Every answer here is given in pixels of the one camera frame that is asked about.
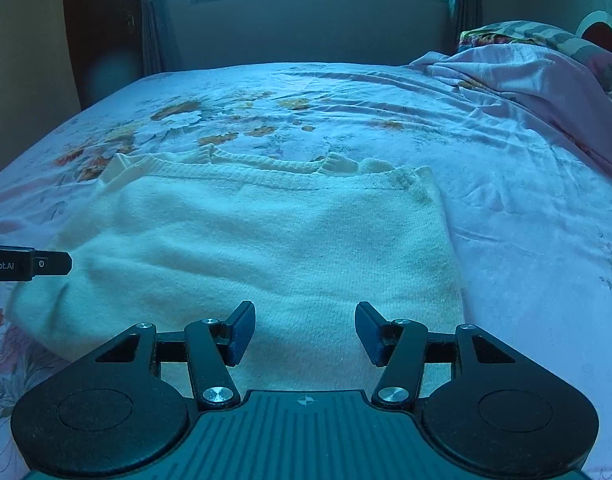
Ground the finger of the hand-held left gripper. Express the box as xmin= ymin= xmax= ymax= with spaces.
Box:
xmin=33 ymin=251 xmax=73 ymax=276

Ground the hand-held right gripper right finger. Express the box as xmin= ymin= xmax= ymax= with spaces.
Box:
xmin=354 ymin=301 xmax=518 ymax=408

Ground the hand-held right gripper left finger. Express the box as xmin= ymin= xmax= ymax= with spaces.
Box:
xmin=93 ymin=301 xmax=257 ymax=409

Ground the cream knitted sweater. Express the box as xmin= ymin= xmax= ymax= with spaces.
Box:
xmin=6 ymin=144 xmax=468 ymax=397

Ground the floral bed sheet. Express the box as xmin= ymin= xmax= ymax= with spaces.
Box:
xmin=0 ymin=61 xmax=612 ymax=480

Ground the dark wooden wardrobe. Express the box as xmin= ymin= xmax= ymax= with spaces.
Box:
xmin=61 ymin=0 xmax=148 ymax=112

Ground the grey curtain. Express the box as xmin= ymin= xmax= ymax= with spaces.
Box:
xmin=447 ymin=0 xmax=483 ymax=55
xmin=135 ymin=0 xmax=183 ymax=77

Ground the pink blanket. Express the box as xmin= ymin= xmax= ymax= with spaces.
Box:
xmin=409 ymin=42 xmax=612 ymax=184

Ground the striped floral pillow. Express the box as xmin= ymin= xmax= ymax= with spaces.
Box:
xmin=458 ymin=20 xmax=612 ymax=107

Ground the red and white headboard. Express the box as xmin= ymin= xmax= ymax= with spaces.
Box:
xmin=575 ymin=10 xmax=612 ymax=62

